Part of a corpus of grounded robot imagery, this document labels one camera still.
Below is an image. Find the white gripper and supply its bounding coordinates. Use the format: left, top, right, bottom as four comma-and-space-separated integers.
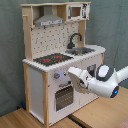
68, 67, 92, 92

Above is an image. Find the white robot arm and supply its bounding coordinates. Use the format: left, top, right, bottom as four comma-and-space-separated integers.
68, 65, 128, 98

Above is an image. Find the wooden toy kitchen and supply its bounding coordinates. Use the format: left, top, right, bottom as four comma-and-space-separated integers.
22, 2, 105, 128

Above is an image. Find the grey toy sink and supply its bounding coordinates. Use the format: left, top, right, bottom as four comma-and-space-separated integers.
65, 47, 95, 56

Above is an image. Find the left stove knob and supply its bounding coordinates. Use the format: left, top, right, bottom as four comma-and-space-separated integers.
54, 73, 60, 79

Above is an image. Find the toy oven door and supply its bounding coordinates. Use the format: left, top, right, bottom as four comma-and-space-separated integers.
55, 86, 74, 111

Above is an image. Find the black toy faucet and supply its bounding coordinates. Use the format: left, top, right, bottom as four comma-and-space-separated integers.
67, 33, 82, 49

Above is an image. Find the black toy stovetop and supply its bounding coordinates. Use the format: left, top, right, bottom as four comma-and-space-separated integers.
34, 53, 71, 66

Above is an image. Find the toy microwave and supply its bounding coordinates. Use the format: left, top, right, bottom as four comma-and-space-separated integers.
67, 3, 89, 21

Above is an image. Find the grey range hood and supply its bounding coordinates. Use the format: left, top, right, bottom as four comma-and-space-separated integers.
34, 5, 64, 27

